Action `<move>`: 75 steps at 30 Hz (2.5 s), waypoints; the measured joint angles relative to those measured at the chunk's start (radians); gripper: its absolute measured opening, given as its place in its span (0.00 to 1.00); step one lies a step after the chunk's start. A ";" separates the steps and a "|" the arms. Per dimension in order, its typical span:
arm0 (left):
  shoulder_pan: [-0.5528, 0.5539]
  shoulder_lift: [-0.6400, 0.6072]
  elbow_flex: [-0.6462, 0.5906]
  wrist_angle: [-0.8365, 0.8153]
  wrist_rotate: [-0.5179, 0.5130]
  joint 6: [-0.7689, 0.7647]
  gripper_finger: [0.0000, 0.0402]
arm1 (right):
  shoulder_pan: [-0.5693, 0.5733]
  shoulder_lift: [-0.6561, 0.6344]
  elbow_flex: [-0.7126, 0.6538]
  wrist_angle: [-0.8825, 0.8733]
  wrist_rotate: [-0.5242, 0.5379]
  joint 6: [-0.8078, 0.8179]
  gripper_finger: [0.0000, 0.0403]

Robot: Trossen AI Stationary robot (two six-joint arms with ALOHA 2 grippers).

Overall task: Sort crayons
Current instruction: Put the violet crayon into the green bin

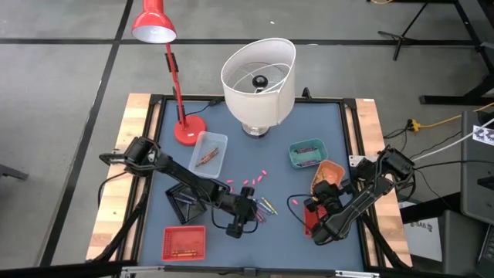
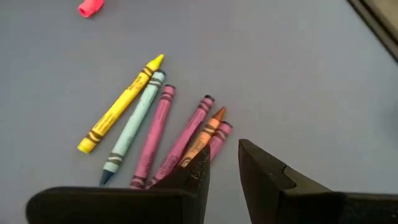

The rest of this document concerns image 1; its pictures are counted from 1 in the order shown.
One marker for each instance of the clear plastic bin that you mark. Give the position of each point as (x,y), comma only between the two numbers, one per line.
(210,139)

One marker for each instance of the orange plastic bin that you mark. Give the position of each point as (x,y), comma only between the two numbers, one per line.
(328,173)

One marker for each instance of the grey cabinet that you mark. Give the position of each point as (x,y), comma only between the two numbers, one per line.
(478,173)

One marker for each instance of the yellow power strip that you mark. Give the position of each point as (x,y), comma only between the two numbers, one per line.
(415,124)

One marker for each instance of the yellow crayon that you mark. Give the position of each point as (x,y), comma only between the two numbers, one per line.
(269,203)

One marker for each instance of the printed marker label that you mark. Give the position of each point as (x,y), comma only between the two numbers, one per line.
(484,135)

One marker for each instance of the teal plastic bin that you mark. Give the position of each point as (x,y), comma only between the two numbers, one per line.
(292,154)

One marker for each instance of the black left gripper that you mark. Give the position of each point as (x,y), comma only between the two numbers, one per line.
(239,216)

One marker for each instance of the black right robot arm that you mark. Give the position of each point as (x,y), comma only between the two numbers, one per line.
(359,204)

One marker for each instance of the red desk lamp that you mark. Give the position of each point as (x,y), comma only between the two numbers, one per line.
(189,133)

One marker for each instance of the dark floor object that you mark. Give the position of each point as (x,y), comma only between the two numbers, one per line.
(11,171)

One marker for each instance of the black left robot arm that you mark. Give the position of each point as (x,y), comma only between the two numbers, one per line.
(181,173)

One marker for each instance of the white shade table lamp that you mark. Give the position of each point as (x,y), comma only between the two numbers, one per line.
(258,96)

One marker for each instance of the black tripod stand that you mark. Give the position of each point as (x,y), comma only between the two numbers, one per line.
(401,37)

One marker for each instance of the black mesh basket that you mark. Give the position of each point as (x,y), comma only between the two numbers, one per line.
(185,218)

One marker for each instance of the black metal table frame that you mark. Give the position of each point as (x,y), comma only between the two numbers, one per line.
(251,99)

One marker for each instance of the white box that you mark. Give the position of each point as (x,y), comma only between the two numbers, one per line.
(424,239)

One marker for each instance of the dark blue crayon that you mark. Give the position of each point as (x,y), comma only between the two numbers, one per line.
(188,210)
(185,197)

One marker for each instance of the black desk frame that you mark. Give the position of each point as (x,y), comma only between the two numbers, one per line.
(444,99)

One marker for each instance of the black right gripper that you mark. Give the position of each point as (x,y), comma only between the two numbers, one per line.
(326,195)

